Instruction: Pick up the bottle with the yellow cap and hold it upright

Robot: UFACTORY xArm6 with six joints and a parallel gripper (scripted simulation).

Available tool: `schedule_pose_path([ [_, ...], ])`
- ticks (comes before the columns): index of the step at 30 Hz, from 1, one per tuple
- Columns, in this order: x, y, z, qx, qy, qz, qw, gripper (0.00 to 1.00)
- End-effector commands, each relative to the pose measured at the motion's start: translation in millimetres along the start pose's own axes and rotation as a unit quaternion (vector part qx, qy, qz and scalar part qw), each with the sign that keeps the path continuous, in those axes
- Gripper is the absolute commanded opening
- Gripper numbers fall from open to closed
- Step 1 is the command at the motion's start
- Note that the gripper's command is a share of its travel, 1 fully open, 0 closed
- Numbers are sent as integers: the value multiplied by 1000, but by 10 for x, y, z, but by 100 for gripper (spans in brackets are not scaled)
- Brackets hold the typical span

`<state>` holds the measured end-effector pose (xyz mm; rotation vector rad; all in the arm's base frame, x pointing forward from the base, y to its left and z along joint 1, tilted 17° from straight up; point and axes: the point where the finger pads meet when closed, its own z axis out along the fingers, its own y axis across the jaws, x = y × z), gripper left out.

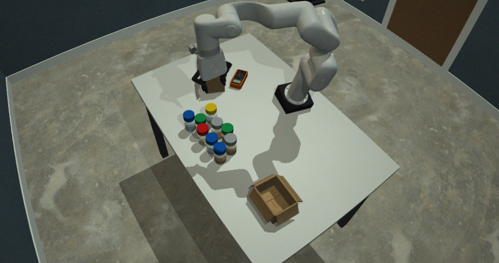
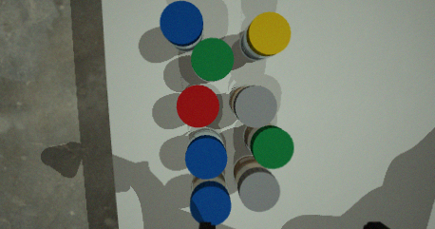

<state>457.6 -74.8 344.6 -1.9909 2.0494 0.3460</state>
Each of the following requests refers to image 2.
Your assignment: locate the yellow-capped bottle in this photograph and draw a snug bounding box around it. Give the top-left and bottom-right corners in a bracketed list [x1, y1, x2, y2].
[239, 11, 291, 61]

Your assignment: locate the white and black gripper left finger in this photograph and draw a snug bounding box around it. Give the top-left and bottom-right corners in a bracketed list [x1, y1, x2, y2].
[199, 221, 216, 229]

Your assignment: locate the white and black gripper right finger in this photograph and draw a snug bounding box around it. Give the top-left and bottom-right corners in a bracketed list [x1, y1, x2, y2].
[363, 221, 389, 229]

